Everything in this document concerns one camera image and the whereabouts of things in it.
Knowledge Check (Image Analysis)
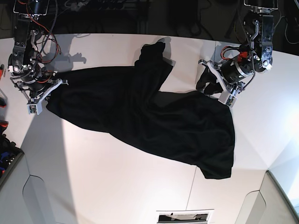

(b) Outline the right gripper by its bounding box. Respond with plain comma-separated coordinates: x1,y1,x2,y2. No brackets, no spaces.
11,78,68,105

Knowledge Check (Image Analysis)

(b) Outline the red black clamp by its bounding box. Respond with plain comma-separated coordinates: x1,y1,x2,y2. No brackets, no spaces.
0,89,7,108
0,120,8,128

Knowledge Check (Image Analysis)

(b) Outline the grey table bracket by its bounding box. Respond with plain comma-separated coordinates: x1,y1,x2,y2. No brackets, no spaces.
235,190,266,224
22,175,56,224

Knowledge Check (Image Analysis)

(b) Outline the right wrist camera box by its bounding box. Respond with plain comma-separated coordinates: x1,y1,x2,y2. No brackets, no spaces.
27,103,43,115

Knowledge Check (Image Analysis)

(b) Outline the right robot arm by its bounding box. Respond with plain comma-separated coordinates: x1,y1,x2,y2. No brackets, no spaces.
8,0,68,108

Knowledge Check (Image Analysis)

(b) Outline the red handled screwdriver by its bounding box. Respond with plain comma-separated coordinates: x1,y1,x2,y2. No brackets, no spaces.
0,64,5,80

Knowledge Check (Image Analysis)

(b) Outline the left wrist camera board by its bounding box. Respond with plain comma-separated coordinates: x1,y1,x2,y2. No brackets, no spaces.
218,91,237,108

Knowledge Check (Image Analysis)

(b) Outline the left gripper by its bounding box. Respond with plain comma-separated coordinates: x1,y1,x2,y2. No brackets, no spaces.
196,59,247,96

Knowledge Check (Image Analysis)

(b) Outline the left grey table bracket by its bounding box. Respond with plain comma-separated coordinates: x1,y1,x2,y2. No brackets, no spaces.
22,175,56,224

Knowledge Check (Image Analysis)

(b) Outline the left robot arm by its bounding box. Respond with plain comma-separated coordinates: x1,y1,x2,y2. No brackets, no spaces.
196,0,278,105

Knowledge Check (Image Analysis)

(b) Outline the bin of dark clothes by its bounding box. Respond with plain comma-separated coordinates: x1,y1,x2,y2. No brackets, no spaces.
0,134,25,185

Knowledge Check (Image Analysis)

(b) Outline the black t-shirt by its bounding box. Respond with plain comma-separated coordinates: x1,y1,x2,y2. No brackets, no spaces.
46,41,235,180

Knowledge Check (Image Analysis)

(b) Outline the right grey table bracket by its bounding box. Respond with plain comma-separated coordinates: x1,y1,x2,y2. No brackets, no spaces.
235,190,266,224

